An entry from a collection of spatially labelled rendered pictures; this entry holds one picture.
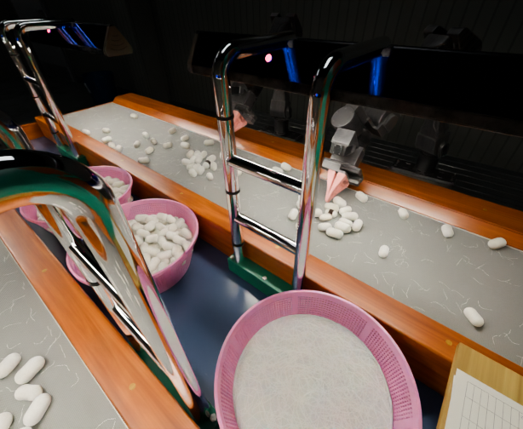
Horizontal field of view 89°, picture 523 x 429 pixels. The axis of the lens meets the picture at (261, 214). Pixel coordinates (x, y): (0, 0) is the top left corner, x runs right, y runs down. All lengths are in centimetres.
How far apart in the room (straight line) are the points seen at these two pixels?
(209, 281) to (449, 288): 47
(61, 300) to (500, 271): 82
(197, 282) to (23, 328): 30
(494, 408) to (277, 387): 26
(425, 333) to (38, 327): 63
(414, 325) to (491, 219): 38
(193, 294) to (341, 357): 31
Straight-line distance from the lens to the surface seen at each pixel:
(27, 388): 54
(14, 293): 70
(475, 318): 58
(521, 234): 79
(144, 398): 45
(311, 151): 33
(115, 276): 19
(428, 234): 71
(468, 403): 47
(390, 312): 51
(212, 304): 59
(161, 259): 61
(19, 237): 79
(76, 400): 51
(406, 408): 47
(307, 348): 47
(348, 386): 47
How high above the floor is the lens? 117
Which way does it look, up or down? 39 degrees down
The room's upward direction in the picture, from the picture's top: 1 degrees counter-clockwise
